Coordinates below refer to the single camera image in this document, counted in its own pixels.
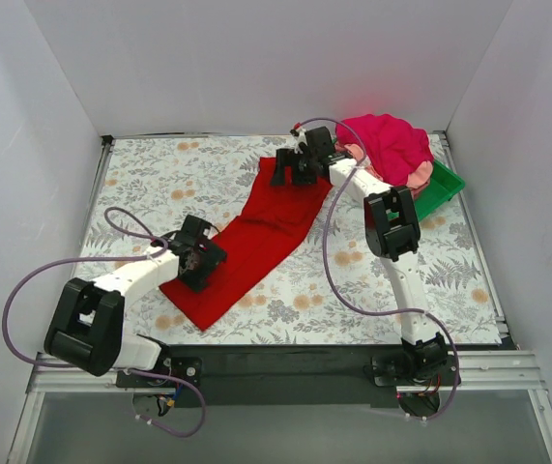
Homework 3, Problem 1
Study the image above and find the aluminium frame rail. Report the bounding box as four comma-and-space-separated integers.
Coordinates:
7, 350, 552, 463

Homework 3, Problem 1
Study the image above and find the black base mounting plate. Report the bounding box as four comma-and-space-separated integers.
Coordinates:
115, 343, 460, 410

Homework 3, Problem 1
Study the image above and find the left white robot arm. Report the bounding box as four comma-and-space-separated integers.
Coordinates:
44, 215, 227, 387

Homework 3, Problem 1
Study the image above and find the red t shirt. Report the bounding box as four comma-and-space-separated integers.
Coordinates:
160, 158, 332, 331

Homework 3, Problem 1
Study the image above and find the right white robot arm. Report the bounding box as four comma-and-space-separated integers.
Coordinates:
271, 124, 452, 388

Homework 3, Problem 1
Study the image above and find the magenta t shirt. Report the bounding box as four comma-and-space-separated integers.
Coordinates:
343, 114, 434, 186

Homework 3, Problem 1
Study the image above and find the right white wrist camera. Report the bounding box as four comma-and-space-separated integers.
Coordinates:
290, 123, 307, 153

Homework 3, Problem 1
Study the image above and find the pink t shirt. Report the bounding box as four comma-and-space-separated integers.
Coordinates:
334, 142, 434, 199

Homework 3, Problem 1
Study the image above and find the floral table cloth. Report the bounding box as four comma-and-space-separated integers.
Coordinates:
74, 136, 508, 345

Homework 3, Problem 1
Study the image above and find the green plastic tray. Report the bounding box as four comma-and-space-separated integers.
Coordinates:
415, 160, 466, 221

